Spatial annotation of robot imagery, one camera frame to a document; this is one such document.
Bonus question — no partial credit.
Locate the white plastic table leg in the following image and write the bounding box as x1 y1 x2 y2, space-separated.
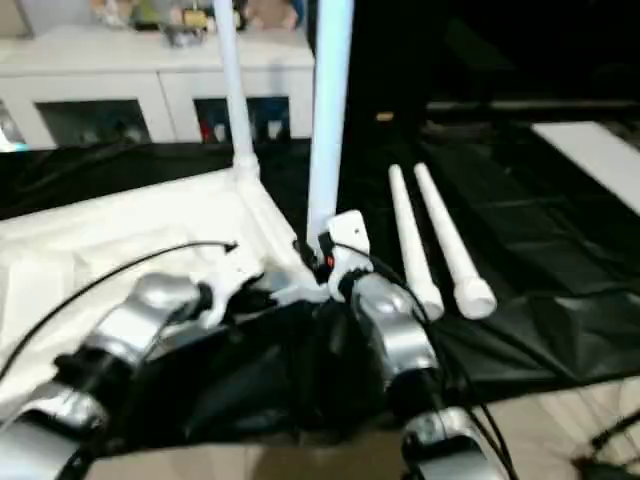
413 163 498 320
388 163 446 321
304 0 356 251
213 0 261 174

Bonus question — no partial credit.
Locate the white plastic table top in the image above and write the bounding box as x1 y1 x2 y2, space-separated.
0 154 331 421

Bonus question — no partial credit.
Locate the black work surface mat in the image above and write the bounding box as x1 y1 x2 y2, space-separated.
0 119 640 446

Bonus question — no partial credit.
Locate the brown plush toy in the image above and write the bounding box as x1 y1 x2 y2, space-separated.
249 0 296 31

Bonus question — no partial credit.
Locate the white glass-door cabinet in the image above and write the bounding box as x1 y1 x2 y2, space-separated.
0 24 316 149

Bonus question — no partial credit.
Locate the black metal bar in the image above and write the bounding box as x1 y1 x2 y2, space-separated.
427 99 640 112

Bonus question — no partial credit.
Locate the white flat board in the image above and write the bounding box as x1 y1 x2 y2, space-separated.
530 121 640 216

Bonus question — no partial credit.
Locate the white and turquoise rack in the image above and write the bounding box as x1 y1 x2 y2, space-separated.
0 102 31 151

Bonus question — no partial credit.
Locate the black tripod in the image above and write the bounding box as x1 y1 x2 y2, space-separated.
589 414 640 449

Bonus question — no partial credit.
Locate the dark grey tripod base bag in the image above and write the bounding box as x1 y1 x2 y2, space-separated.
574 449 640 480

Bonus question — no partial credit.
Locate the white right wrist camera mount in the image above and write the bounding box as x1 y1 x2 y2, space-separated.
323 210 374 304

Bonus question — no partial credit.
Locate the black left wrist camera cable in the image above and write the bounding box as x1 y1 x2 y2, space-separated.
0 241 239 376

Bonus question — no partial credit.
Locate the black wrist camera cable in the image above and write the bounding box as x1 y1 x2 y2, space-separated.
332 242 516 480
0 241 239 376

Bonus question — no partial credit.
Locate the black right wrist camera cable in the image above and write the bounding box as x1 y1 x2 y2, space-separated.
332 242 516 480

